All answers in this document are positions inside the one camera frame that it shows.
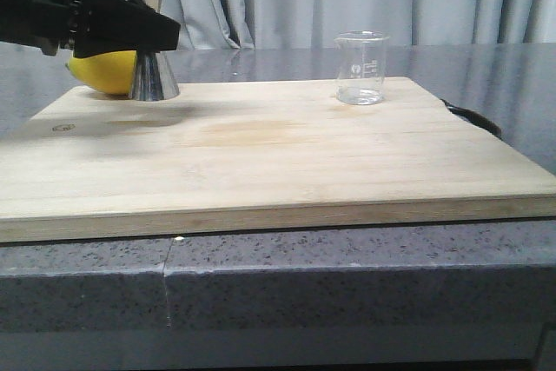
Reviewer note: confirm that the steel double jigger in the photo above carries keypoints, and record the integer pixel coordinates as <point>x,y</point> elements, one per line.
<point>153,78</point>

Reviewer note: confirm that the yellow lemon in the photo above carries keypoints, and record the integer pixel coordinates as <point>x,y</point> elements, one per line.
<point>109,73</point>

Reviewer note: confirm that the black cutting board handle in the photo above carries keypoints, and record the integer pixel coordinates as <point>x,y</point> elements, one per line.
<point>474,118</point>

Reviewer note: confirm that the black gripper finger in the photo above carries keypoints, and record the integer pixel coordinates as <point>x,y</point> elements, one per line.
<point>104,26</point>

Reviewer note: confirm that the light wooden cutting board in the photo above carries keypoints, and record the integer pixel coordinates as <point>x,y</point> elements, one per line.
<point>237,156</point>

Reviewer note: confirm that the clear glass beaker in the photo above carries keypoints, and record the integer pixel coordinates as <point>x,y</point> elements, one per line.
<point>362,68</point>

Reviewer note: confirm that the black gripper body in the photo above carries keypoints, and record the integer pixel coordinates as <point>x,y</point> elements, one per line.
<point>48,25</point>

